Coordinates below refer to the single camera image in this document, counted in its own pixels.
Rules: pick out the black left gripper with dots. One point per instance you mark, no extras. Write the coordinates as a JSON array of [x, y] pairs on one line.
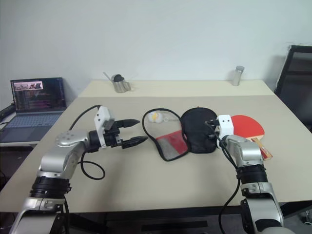
[[114, 139]]

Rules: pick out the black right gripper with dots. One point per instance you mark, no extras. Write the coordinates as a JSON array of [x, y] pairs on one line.
[[215, 130]]

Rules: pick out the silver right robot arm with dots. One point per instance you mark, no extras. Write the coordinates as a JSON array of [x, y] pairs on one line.
[[246, 151]]

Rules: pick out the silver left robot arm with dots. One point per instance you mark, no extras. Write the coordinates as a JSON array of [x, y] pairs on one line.
[[61, 161]]

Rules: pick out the black zip paddle case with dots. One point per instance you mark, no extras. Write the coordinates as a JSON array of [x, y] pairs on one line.
[[197, 131]]

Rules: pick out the red table tennis paddle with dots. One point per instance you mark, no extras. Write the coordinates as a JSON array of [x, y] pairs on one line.
[[246, 126]]

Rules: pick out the black object in pitcher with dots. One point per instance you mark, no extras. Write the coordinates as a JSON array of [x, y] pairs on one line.
[[118, 78]]

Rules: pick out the steel cylinder canister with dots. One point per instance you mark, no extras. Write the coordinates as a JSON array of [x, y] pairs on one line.
[[237, 75]]

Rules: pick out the thin white stick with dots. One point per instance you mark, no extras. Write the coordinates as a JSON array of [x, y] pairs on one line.
[[106, 76]]

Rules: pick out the black office chair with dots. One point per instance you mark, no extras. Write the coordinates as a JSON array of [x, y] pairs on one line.
[[295, 85]]

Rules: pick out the open grey laptop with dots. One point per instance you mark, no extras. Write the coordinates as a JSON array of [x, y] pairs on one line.
[[36, 107]]

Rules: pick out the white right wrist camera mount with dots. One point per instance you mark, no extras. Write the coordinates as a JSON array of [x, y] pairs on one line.
[[226, 125]]

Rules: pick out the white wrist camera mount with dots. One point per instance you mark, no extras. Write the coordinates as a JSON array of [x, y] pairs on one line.
[[103, 115], [226, 125]]

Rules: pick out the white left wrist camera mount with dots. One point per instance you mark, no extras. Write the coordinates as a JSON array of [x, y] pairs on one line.
[[103, 115]]

